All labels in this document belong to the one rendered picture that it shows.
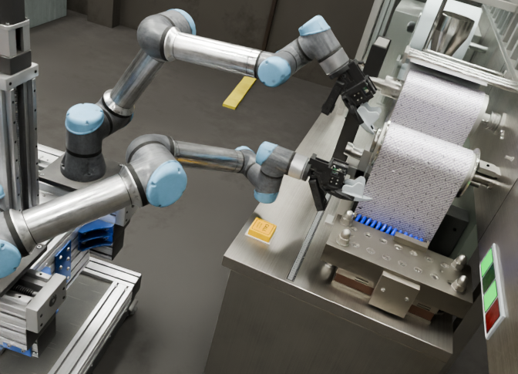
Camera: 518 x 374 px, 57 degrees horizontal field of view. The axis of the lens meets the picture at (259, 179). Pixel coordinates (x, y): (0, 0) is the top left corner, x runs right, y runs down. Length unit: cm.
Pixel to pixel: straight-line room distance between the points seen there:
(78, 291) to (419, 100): 153
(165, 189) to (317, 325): 58
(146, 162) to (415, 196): 75
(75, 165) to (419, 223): 111
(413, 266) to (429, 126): 46
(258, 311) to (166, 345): 89
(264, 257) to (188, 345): 98
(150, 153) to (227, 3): 434
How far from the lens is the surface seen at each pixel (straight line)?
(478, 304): 180
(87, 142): 166
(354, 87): 135
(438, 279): 138
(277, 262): 140
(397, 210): 145
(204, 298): 248
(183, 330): 233
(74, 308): 212
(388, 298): 135
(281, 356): 155
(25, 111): 150
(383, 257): 136
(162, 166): 119
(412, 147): 137
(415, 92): 156
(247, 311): 147
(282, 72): 124
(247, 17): 547
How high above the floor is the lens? 181
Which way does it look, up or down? 32 degrees down
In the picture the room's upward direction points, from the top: 15 degrees clockwise
